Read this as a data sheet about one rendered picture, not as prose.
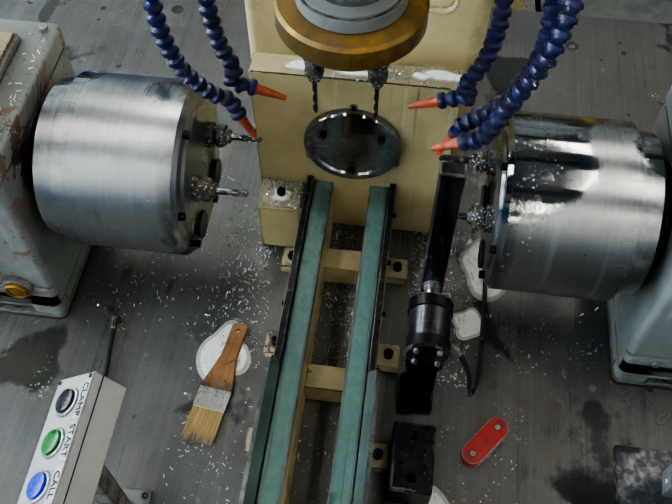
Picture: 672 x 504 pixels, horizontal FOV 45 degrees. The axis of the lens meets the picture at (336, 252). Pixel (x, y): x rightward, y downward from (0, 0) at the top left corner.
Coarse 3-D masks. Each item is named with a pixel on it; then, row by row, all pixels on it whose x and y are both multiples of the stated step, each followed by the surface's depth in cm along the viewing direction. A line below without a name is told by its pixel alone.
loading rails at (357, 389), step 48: (384, 192) 130; (384, 240) 124; (288, 288) 119; (384, 288) 119; (288, 336) 116; (288, 384) 111; (336, 384) 119; (288, 432) 108; (288, 480) 110; (336, 480) 104
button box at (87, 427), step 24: (72, 384) 96; (96, 384) 94; (120, 384) 97; (72, 408) 93; (96, 408) 93; (120, 408) 96; (72, 432) 90; (96, 432) 92; (48, 456) 90; (72, 456) 89; (96, 456) 91; (48, 480) 88; (72, 480) 88; (96, 480) 91
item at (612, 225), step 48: (528, 144) 103; (576, 144) 103; (624, 144) 103; (528, 192) 101; (576, 192) 101; (624, 192) 100; (528, 240) 102; (576, 240) 102; (624, 240) 101; (528, 288) 109; (576, 288) 107; (624, 288) 108
